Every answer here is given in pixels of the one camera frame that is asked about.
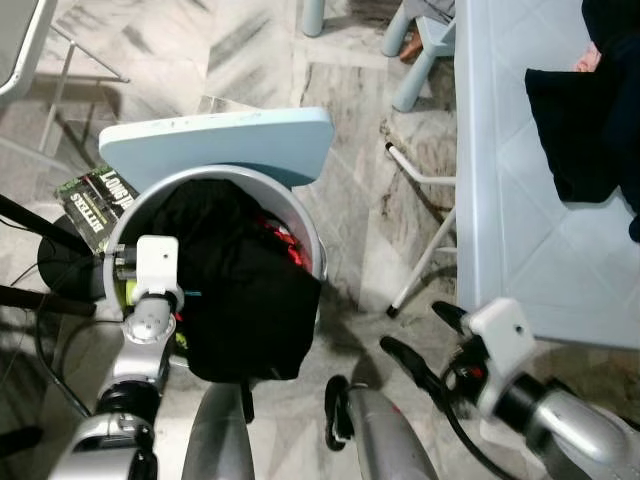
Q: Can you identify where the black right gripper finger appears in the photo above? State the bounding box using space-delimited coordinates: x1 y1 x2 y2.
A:
432 300 479 339
380 337 448 403

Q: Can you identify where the black garment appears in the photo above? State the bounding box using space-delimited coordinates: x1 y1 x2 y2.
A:
524 68 626 204
150 178 323 383

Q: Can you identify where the silver robot right leg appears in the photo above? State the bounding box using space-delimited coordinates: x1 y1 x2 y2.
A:
323 375 441 480

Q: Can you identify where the silver robot leg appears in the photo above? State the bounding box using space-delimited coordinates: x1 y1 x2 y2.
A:
180 383 256 480
323 375 441 480

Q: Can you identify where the large light blue plastic table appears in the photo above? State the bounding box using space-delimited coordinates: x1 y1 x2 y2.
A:
453 0 640 351

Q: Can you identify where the red garment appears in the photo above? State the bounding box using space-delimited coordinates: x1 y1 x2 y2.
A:
255 213 306 269

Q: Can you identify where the silver robot left leg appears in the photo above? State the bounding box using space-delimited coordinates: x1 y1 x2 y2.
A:
180 383 256 480

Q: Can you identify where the seated child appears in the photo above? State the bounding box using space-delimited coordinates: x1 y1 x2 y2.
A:
398 0 457 64

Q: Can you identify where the light blue child chair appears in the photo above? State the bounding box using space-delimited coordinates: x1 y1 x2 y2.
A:
383 0 458 113
98 107 334 191

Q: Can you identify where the yellow green garment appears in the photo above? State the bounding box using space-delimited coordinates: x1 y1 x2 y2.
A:
118 278 191 351

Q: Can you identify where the grey laundry bucket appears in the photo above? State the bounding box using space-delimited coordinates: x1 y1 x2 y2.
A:
103 165 328 336

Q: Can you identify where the small light blue table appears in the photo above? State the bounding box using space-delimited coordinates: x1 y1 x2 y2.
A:
300 0 327 38

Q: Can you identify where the grey white folding chair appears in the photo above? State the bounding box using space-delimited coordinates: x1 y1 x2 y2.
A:
0 0 131 121

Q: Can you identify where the white table leg frame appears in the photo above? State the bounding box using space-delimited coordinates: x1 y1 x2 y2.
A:
385 140 458 319

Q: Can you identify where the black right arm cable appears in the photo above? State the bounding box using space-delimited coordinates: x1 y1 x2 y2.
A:
425 385 506 480

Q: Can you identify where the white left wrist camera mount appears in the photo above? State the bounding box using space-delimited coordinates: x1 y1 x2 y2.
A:
134 236 182 301

